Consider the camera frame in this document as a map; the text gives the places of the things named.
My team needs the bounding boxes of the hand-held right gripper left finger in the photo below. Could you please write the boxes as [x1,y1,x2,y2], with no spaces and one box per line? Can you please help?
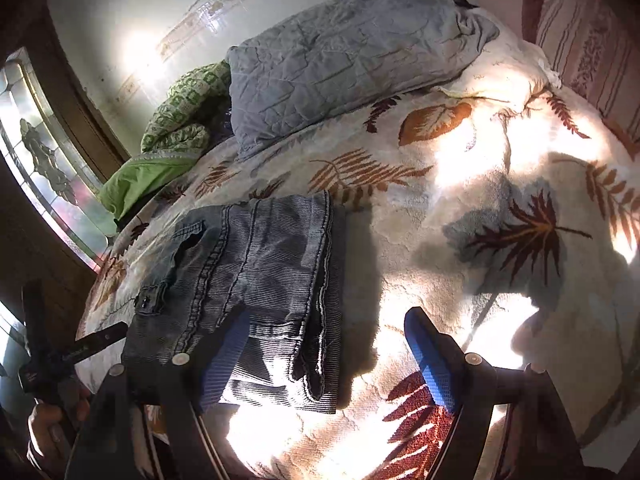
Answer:
[65,307,251,480]

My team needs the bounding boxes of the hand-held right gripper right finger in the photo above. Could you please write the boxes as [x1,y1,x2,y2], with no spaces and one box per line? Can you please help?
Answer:
[404,306,586,480]

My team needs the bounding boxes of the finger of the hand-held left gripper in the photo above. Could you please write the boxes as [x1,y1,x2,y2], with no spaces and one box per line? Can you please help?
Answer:
[60,322,129,365]
[20,284,52,358]

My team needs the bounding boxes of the blue denim pants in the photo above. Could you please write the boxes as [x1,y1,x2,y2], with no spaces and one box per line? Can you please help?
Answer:
[120,191,351,413]

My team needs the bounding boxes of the person's left hand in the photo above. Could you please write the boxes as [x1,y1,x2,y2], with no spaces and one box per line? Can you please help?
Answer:
[27,385,95,467]

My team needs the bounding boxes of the stained glass window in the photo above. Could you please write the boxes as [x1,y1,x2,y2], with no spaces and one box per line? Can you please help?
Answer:
[0,55,118,273]

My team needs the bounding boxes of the leaf-print fleece blanket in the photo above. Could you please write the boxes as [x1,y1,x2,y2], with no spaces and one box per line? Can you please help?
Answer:
[80,25,640,480]

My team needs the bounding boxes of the green patterned quilt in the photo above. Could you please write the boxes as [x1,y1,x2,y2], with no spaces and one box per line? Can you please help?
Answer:
[97,60,233,233]

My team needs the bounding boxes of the dark cloth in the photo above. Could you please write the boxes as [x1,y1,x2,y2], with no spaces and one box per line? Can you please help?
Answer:
[207,94,242,142]

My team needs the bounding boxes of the grey quilted pillow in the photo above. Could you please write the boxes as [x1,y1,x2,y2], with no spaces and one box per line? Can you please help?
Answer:
[225,0,501,163]

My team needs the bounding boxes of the pink striped headboard cushion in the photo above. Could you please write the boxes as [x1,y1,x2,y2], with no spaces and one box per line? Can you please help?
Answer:
[522,0,640,146]

